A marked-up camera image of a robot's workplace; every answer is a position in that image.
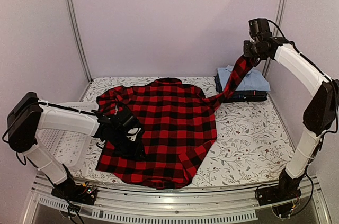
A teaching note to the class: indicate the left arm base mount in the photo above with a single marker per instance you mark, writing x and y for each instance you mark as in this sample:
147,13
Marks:
83,193

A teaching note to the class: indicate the right aluminium post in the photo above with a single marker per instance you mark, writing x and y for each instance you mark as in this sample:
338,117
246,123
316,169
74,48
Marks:
279,16

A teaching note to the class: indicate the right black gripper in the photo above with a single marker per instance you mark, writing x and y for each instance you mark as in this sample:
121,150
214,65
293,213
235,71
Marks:
246,52

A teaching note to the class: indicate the floral table cloth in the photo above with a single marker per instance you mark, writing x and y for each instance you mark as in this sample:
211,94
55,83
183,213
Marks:
252,145

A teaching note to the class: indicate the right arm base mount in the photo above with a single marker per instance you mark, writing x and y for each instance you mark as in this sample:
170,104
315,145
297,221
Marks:
283,203

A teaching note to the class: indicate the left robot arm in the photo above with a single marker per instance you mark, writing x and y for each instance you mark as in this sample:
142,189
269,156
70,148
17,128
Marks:
34,127

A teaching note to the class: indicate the white plastic basket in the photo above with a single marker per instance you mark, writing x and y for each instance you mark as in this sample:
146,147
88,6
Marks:
69,139

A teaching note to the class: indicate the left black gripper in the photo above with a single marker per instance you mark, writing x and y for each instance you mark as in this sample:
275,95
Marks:
135,153

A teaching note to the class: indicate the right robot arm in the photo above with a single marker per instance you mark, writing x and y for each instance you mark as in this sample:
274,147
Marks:
319,114

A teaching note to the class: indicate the red black plaid shirt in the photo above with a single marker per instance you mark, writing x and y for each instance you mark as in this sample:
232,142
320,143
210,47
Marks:
178,129

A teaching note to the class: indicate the left aluminium post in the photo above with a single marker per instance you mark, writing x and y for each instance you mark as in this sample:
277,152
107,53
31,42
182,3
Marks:
78,40

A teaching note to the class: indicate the aluminium front rail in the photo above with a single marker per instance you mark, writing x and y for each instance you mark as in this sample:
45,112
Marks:
117,203

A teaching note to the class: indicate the aluminium post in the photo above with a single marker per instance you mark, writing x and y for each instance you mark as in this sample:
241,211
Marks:
78,40
279,16

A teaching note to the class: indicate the light blue folded shirt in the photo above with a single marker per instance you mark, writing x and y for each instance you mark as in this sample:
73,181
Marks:
253,81

